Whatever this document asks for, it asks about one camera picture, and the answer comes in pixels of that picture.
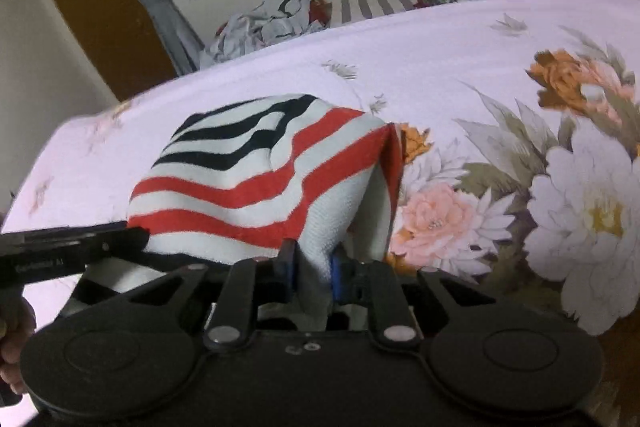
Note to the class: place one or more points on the pink floral bedspread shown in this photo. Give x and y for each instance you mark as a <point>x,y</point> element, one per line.
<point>519,124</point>

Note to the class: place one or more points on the crumpled grey patterned clothes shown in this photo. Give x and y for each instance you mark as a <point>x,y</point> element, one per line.
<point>270,23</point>

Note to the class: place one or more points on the brown wooden door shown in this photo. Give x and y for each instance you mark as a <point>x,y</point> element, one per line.
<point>120,41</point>

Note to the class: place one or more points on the person's left hand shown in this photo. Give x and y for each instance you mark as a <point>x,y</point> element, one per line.
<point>15,346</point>

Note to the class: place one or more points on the striped knit sweater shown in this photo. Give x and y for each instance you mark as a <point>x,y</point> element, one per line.
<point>234,183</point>

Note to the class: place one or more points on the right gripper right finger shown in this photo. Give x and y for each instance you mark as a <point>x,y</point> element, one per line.
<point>373,286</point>

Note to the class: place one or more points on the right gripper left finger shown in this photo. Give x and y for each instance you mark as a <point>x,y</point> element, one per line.
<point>251,283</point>

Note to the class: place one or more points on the grey striped pillow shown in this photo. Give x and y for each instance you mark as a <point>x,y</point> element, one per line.
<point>345,12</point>

